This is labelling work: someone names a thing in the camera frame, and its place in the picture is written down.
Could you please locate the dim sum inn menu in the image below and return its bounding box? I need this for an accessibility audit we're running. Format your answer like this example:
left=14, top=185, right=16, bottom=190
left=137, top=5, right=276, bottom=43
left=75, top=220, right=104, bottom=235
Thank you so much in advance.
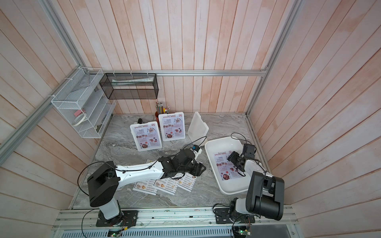
left=133, top=179, right=158, bottom=195
left=153, top=178, right=178, bottom=195
left=178, top=173, right=197, bottom=192

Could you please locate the Dim Sum Inn menu front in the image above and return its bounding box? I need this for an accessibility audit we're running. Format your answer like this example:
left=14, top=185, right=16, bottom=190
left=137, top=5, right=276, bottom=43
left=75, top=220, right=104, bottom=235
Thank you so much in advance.
left=178, top=173, right=197, bottom=192

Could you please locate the white menu holder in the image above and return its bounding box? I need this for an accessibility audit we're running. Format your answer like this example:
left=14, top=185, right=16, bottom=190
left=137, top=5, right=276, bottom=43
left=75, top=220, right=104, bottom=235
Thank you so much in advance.
left=129, top=120, right=163, bottom=152
left=157, top=111, right=187, bottom=142
left=187, top=112, right=209, bottom=146

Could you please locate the special menu sheet top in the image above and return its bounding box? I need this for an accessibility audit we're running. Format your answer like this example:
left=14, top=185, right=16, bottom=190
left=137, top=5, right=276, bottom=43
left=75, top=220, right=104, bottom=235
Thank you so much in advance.
left=132, top=124, right=161, bottom=150

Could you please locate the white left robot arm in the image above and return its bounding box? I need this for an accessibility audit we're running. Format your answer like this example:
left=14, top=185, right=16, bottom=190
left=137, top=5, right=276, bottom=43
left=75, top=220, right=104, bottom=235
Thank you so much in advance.
left=87, top=145, right=206, bottom=220

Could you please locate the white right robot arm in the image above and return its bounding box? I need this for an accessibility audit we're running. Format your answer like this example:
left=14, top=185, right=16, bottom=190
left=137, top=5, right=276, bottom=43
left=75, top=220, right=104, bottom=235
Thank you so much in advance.
left=227, top=143, right=285, bottom=221

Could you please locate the white plastic tray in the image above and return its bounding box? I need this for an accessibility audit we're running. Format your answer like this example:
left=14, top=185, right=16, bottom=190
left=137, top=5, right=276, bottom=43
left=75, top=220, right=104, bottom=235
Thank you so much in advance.
left=205, top=137, right=263, bottom=195

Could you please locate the red metal pen cup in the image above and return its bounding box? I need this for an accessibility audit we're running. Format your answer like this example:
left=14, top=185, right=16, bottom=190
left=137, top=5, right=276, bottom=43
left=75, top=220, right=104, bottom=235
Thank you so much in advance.
left=155, top=112, right=160, bottom=126

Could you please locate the pencils and pens bundle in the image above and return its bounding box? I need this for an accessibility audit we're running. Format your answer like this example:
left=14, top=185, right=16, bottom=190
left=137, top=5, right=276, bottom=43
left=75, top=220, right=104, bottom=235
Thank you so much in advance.
left=155, top=102, right=170, bottom=115

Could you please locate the black mesh basket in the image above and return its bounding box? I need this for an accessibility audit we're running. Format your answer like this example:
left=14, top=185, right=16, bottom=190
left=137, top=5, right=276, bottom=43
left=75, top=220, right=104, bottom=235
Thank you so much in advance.
left=100, top=72, right=159, bottom=100

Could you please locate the white tape roll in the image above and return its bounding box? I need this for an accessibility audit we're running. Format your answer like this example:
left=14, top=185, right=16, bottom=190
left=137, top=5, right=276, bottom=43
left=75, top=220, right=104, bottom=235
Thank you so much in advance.
left=72, top=113, right=87, bottom=127

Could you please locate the pink tape roll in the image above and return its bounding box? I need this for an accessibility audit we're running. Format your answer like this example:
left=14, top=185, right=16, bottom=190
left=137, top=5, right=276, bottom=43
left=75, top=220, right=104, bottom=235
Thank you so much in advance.
left=73, top=110, right=85, bottom=117

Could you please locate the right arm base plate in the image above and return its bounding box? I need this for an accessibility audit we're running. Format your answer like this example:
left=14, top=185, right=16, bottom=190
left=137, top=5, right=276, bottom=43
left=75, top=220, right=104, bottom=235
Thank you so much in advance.
left=213, top=207, right=256, bottom=224

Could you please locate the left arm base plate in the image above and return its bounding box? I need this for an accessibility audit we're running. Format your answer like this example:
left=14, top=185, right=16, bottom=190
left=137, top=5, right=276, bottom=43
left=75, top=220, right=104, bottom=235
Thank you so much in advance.
left=96, top=210, right=138, bottom=228

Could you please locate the aluminium front rail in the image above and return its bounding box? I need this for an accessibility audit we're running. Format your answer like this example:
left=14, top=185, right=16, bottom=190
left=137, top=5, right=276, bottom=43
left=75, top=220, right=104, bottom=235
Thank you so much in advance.
left=51, top=205, right=304, bottom=238

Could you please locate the white wire mesh shelf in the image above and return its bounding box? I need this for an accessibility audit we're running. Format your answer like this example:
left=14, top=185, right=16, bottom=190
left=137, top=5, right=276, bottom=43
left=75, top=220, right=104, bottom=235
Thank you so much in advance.
left=51, top=67, right=116, bottom=139

